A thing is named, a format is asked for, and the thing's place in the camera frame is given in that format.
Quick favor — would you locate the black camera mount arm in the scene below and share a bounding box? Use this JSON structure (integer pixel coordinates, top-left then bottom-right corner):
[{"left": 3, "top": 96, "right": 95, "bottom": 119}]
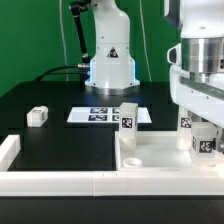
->
[{"left": 69, "top": 0, "right": 91, "bottom": 63}]

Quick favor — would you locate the white hanging cable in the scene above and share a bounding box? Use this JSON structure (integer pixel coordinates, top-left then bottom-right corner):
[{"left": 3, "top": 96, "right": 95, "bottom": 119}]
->
[{"left": 58, "top": 0, "right": 70, "bottom": 82}]

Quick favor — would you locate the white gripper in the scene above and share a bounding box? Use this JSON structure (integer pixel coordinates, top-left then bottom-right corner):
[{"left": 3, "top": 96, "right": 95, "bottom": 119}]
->
[{"left": 167, "top": 44, "right": 224, "bottom": 154}]

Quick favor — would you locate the AprilTag marker sheet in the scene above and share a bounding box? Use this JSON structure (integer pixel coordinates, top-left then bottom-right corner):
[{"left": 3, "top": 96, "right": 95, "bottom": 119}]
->
[{"left": 67, "top": 107, "right": 151, "bottom": 123}]

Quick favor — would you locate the white U-shaped obstacle fence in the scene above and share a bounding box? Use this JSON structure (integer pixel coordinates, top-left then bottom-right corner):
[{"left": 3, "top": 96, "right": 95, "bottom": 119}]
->
[{"left": 0, "top": 135, "right": 224, "bottom": 196}]

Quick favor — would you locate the white square table top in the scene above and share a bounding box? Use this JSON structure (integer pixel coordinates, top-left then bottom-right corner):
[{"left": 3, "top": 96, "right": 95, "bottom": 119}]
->
[{"left": 115, "top": 131, "right": 224, "bottom": 171}]

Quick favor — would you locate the black cable bundle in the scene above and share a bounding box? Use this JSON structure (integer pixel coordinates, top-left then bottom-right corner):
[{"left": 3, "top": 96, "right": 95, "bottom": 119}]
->
[{"left": 34, "top": 63, "right": 92, "bottom": 83}]

